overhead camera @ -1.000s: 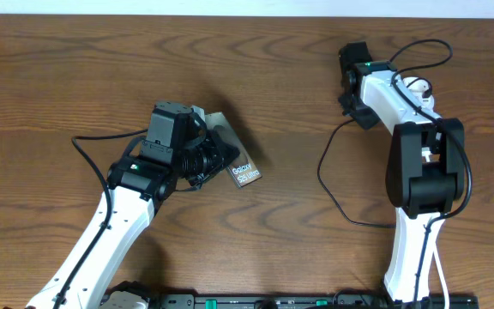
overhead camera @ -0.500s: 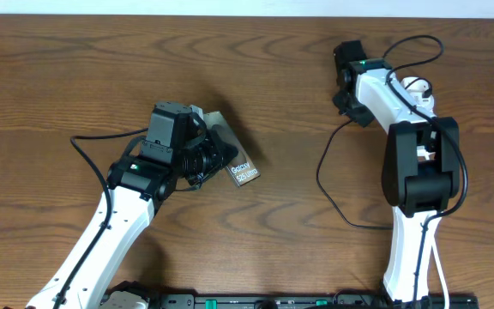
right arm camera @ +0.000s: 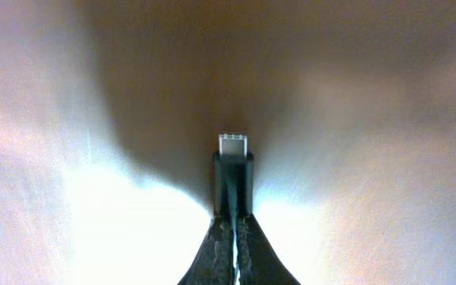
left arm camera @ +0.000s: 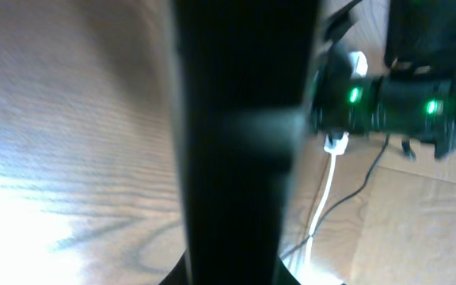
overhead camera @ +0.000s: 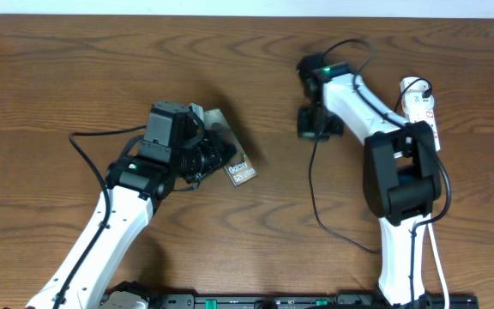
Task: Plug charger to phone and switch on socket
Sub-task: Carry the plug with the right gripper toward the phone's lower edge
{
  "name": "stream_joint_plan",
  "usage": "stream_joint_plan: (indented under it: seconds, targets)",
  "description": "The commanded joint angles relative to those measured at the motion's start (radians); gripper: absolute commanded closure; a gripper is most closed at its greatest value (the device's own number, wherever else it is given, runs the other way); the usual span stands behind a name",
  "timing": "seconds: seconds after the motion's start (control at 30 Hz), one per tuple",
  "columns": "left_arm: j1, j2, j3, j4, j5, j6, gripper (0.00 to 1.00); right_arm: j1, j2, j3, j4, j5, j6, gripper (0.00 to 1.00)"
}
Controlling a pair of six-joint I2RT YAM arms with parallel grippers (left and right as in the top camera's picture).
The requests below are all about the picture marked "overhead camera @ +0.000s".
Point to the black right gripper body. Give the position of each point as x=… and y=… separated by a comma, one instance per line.
x=311, y=121

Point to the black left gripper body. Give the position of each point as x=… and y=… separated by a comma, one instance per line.
x=199, y=158

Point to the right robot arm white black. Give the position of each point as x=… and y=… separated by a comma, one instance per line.
x=402, y=175

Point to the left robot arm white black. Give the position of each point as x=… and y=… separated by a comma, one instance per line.
x=177, y=142

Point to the white power strip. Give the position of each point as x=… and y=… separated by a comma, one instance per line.
x=417, y=103

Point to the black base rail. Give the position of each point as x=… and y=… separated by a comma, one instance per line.
x=264, y=301

